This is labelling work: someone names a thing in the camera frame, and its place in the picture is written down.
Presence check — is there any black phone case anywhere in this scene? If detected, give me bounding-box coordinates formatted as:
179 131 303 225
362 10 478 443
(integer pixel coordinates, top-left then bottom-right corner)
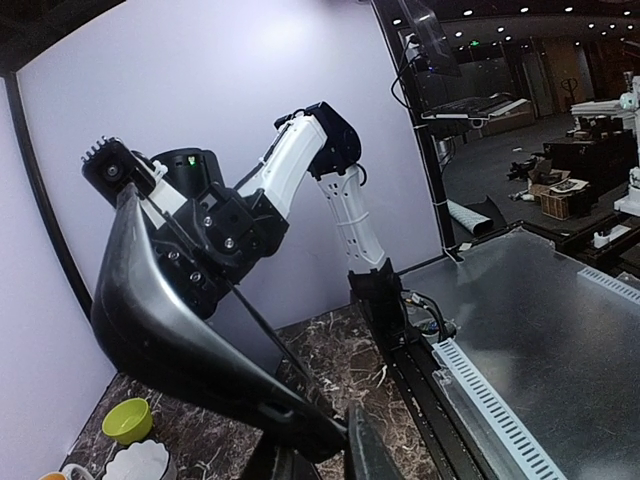
90 184 348 463

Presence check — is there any white scalloped ceramic dish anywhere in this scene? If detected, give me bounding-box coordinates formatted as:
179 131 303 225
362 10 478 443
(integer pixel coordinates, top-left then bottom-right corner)
103 440 177 480

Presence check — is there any black frame post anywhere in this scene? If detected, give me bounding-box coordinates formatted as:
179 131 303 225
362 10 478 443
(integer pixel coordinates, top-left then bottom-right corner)
371 0 456 254
4 72 92 320

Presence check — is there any lime green bowl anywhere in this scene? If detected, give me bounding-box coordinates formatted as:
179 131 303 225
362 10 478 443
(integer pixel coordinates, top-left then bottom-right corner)
101 398 153 446

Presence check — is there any black left frame post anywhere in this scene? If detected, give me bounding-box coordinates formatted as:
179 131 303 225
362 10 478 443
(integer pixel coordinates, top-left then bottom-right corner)
4 72 92 320

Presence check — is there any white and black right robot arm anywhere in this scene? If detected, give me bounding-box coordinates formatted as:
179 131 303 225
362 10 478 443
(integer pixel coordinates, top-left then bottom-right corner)
207 148 438 373

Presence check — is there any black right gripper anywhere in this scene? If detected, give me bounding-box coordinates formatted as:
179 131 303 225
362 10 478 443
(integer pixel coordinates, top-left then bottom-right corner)
149 182 289 320

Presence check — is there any black phone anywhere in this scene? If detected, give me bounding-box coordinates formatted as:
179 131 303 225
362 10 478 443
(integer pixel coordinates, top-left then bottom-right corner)
146 198 339 420

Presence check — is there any white spotted mug orange inside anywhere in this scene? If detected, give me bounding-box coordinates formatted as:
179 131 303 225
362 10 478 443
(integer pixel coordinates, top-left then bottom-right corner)
39 463 95 480

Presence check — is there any black right frame post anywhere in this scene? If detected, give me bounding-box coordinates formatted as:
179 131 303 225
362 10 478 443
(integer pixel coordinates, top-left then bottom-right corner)
371 0 456 254

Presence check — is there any white slotted cable duct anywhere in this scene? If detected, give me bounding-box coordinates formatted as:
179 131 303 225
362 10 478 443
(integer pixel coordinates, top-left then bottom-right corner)
440 266 639 479

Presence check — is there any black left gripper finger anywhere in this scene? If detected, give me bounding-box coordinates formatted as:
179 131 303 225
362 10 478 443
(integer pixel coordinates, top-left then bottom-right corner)
344 404 395 479

